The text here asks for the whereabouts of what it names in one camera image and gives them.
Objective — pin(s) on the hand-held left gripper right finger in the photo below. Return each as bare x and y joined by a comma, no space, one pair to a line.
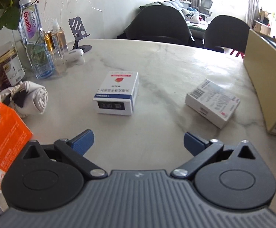
194,143

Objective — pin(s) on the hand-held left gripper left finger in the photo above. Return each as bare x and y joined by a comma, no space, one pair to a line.
83,141

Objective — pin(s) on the thin white strawberry box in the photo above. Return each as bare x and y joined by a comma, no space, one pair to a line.
211,102

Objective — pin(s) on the thick white strawberry box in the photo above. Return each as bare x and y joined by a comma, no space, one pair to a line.
116,87

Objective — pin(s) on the cardboard shoe box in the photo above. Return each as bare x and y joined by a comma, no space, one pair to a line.
266,76

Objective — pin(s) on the white marble desktop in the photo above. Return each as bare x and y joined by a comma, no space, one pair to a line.
156,59

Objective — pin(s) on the rolled beige cloth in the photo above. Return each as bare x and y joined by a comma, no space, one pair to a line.
33,97

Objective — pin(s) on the orange carton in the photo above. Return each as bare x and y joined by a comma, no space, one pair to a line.
2,133

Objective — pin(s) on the clear glass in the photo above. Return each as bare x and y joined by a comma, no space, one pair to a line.
57,61

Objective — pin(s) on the white oval device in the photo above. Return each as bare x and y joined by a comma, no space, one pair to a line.
72,54

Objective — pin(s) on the red child chair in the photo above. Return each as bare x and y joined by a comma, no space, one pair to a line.
237,53

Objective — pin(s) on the brown jar white label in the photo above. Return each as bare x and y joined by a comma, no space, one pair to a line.
11,68

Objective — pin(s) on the gold cap amber bottle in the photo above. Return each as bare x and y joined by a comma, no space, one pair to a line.
49,41

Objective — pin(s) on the amber spray bottle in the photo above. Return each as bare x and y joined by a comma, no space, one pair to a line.
60,36

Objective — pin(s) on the clear water bottle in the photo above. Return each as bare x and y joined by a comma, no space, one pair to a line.
33,40

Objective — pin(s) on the dark phone stand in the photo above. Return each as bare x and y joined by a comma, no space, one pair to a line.
77,27

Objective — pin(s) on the dark dining chair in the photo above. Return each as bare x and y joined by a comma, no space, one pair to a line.
225,30
159,23

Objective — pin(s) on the deer print pillow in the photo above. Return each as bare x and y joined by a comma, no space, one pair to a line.
191,15

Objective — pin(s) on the wooden computer desk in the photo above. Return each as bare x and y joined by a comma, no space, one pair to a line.
261,27

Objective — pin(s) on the grey office chair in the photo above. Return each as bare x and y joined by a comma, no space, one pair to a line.
205,3

